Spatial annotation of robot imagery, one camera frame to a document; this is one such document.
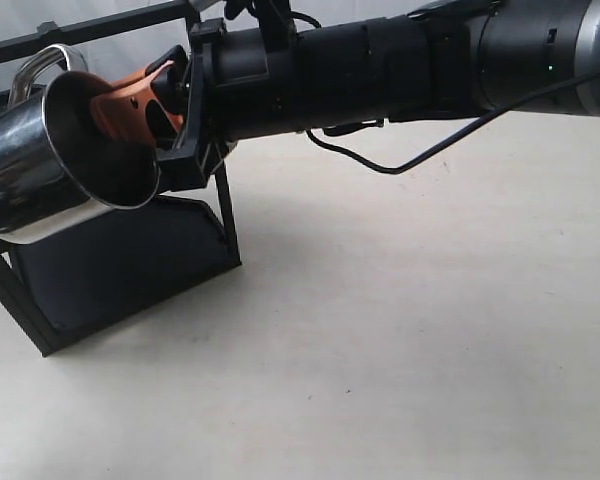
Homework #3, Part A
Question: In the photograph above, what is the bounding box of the black two-tier shelf rack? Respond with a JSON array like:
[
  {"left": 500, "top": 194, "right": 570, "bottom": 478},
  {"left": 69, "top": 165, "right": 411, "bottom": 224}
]
[{"left": 0, "top": 0, "right": 243, "bottom": 357}]

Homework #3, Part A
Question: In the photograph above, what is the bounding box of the stainless steel mug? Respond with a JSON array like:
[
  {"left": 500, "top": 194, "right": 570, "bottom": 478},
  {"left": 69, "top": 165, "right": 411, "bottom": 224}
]
[{"left": 0, "top": 44, "right": 159, "bottom": 244}]

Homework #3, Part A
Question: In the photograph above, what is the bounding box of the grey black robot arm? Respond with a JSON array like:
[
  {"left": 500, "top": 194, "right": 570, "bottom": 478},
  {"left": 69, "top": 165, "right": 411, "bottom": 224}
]
[{"left": 90, "top": 1, "right": 600, "bottom": 191}]

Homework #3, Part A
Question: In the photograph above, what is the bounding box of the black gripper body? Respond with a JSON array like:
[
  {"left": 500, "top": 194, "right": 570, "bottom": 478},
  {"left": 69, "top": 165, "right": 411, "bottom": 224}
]
[{"left": 159, "top": 17, "right": 473, "bottom": 190}]

